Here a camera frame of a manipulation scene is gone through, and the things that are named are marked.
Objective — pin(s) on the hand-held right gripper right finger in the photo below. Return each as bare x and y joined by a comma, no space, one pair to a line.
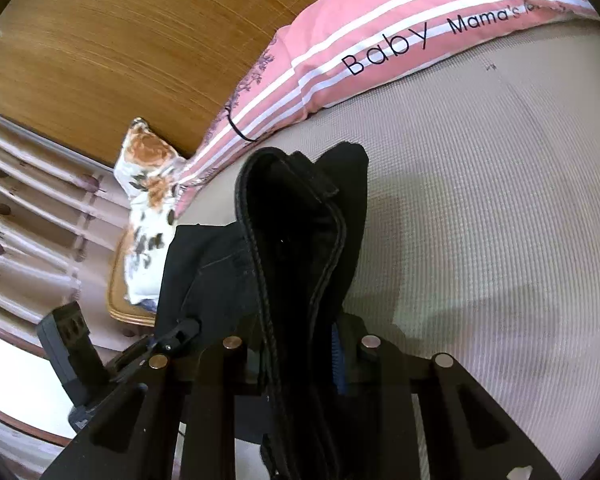
338,360

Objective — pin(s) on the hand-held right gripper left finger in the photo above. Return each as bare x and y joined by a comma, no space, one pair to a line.
220,385

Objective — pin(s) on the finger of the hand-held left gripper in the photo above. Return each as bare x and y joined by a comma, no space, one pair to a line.
180,335

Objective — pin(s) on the black pants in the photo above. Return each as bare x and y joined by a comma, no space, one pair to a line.
300,240

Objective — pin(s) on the striped beige curtain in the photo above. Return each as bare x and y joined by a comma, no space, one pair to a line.
30,220

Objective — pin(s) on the floral print pillow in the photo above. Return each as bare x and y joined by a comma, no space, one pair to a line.
145,160

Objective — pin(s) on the beige textured bed mat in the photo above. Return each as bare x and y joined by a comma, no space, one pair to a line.
480,185

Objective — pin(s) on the wooden headboard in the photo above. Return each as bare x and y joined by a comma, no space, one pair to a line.
155,35

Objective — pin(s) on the pink striped pillow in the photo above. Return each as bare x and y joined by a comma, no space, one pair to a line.
380,20

